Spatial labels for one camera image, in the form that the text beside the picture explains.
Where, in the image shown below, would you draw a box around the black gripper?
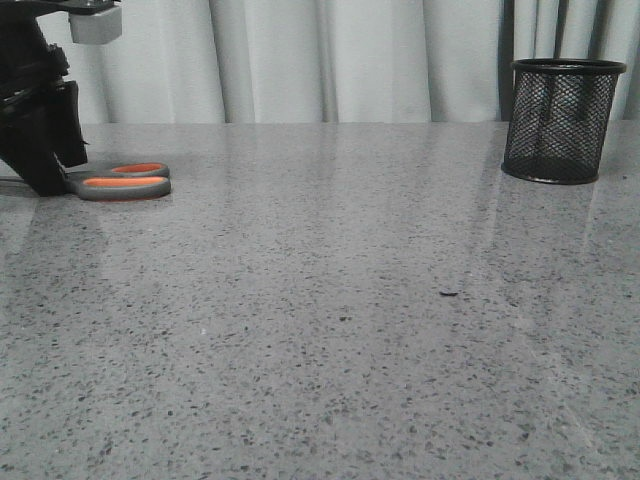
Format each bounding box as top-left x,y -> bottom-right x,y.
1,1 -> 120,196

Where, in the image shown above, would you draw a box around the grey orange handled scissors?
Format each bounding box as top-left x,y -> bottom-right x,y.
62,162 -> 171,201

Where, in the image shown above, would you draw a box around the black mesh pen bucket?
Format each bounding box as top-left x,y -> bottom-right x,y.
501,58 -> 627,185

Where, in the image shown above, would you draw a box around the pale grey curtain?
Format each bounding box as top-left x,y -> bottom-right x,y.
40,1 -> 639,123

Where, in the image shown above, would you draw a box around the white camera box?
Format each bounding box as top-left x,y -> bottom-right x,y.
68,6 -> 123,45

